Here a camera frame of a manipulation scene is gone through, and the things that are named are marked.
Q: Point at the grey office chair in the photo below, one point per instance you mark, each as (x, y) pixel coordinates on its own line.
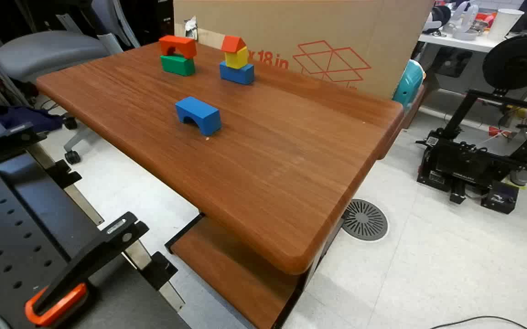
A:
(46, 51)

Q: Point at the teal plastic container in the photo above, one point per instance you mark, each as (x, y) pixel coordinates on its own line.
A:
(409, 84)

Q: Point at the yellow cube block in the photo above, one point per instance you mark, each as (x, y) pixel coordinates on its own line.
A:
(238, 58)

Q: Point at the wooden lower desk shelf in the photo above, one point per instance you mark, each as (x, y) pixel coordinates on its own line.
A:
(233, 274)

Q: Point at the round metal floor drain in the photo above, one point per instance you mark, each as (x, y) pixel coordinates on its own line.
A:
(365, 219)

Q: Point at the green rectangular block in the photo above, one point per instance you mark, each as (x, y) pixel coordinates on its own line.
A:
(178, 65)

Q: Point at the red triangular roof block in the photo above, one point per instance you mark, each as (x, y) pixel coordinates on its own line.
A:
(231, 44)

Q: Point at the large cardboard box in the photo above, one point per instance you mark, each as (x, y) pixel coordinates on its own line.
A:
(312, 23)

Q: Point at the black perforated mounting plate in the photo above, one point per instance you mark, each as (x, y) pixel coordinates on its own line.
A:
(8, 243)

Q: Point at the blue rectangular block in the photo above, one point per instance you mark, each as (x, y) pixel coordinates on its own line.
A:
(237, 73)

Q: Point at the white cluttered background table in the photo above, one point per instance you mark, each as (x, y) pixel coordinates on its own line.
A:
(465, 40)

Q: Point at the black 3D printer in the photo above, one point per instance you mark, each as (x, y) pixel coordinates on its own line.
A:
(471, 160)

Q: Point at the blue arch block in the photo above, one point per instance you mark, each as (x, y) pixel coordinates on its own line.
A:
(206, 115)

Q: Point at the red arch block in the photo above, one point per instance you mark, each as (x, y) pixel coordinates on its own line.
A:
(178, 42)

